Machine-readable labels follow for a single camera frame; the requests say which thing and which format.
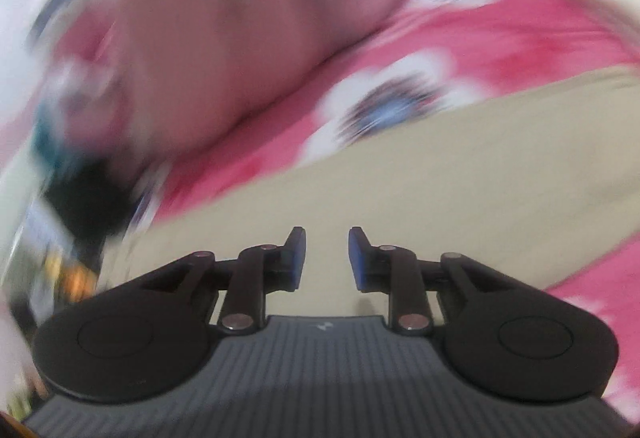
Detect beige pants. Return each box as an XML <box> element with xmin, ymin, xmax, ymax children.
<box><xmin>100</xmin><ymin>66</ymin><xmax>640</xmax><ymax>319</ymax></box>

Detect teal patterned cloth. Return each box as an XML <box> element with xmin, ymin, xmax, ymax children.
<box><xmin>30</xmin><ymin>108</ymin><xmax>76</xmax><ymax>179</ymax></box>

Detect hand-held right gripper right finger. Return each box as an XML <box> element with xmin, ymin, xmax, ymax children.
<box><xmin>348</xmin><ymin>227</ymin><xmax>506</xmax><ymax>336</ymax></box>

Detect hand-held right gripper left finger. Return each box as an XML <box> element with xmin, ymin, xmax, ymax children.
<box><xmin>140</xmin><ymin>227</ymin><xmax>307</xmax><ymax>334</ymax></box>

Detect pink floral blanket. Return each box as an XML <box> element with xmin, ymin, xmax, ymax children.
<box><xmin>150</xmin><ymin>0</ymin><xmax>640</xmax><ymax>419</ymax></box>

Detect black garment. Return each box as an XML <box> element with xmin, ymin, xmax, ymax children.
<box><xmin>45</xmin><ymin>153</ymin><xmax>171</xmax><ymax>269</ymax></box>

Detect pink quilt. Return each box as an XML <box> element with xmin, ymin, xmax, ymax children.
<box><xmin>30</xmin><ymin>0</ymin><xmax>481</xmax><ymax>159</ymax></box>

